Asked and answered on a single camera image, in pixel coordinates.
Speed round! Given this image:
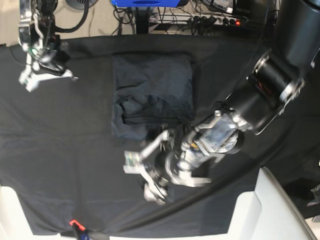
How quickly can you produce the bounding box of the red blue clamp bottom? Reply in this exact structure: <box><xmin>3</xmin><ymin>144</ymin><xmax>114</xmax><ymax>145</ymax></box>
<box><xmin>69</xmin><ymin>219</ymin><xmax>90</xmax><ymax>240</ymax></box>

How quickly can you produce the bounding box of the blue box on stand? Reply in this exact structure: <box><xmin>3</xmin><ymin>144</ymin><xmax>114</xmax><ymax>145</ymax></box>
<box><xmin>110</xmin><ymin>0</ymin><xmax>180</xmax><ymax>8</ymax></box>

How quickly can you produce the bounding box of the black table cloth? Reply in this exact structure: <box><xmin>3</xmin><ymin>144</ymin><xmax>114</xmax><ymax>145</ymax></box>
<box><xmin>0</xmin><ymin>34</ymin><xmax>320</xmax><ymax>237</ymax></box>

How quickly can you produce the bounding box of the round grey floor fan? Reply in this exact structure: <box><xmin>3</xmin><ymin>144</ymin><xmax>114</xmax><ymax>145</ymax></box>
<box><xmin>65</xmin><ymin>0</ymin><xmax>97</xmax><ymax>10</ymax></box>

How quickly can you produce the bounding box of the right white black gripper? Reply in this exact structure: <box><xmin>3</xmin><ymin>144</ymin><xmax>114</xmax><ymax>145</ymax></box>
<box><xmin>18</xmin><ymin>48</ymin><xmax>78</xmax><ymax>92</ymax></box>

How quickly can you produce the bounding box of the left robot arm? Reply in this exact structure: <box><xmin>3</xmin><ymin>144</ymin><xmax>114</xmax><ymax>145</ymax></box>
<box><xmin>123</xmin><ymin>0</ymin><xmax>320</xmax><ymax>204</ymax></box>

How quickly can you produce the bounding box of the dark grey T-shirt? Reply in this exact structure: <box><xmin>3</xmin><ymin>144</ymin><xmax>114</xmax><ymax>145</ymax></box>
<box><xmin>111</xmin><ymin>52</ymin><xmax>195</xmax><ymax>141</ymax></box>

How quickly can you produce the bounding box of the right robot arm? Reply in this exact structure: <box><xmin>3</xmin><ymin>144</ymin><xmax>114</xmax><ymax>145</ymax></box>
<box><xmin>18</xmin><ymin>0</ymin><xmax>78</xmax><ymax>92</ymax></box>

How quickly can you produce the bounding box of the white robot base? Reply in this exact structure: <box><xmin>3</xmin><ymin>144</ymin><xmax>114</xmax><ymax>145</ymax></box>
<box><xmin>0</xmin><ymin>186</ymin><xmax>61</xmax><ymax>240</ymax></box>
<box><xmin>227</xmin><ymin>167</ymin><xmax>317</xmax><ymax>240</ymax></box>

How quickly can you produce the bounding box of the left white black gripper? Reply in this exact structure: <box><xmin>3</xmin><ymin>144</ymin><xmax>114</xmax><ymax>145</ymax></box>
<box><xmin>122</xmin><ymin>129</ymin><xmax>176</xmax><ymax>206</ymax></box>

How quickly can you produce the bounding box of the white power strip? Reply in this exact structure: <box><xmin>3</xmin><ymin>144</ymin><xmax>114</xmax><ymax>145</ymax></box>
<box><xmin>149</xmin><ymin>12</ymin><xmax>249</xmax><ymax>27</ymax></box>

